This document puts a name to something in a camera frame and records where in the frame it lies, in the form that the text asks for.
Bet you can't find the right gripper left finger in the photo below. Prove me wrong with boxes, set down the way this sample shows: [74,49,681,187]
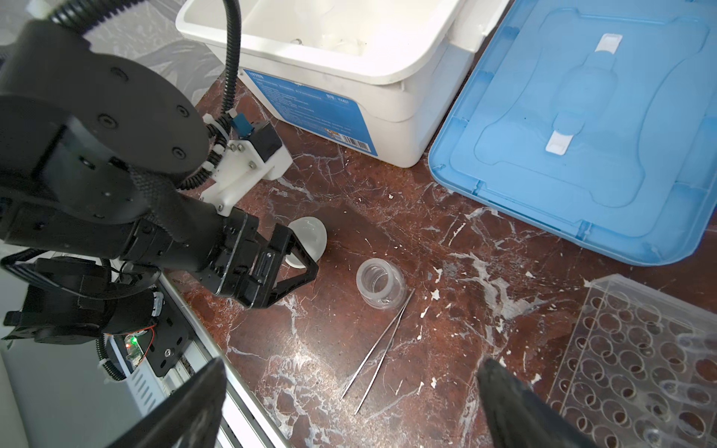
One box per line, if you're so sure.
[111,358,227,447]

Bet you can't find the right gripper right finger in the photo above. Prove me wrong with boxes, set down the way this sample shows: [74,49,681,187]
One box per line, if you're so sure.
[477,358,596,448]

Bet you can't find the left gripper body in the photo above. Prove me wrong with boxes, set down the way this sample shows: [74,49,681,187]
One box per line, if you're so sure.
[122,168,319,309]

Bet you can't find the clear test tube rack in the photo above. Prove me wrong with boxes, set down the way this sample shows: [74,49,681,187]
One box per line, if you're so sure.
[547,274,716,447]

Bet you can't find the white round dish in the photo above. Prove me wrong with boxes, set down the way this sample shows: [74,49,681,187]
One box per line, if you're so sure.
[289,217,328,261]

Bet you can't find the metal tweezers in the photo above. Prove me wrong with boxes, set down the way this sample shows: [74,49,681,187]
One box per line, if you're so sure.
[340,289,416,416]

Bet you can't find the small glass jar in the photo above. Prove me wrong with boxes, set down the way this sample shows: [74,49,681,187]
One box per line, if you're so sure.
[356,258,407,310]

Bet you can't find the white plastic bin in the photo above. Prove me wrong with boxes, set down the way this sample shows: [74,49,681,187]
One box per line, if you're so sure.
[174,0,511,169]

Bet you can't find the blue plastic lid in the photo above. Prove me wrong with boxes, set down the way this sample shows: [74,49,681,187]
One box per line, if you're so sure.
[428,1,716,267]

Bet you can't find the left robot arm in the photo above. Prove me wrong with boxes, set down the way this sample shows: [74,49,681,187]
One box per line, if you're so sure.
[1,20,319,345]

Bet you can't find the aluminium front rail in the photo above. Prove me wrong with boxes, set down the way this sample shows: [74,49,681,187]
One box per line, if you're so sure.
[123,276,289,447]

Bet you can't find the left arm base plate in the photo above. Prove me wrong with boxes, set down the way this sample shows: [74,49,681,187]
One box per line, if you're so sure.
[105,284,195,378]

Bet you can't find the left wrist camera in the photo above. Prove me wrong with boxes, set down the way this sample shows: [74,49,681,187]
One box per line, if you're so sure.
[200,111,292,217]

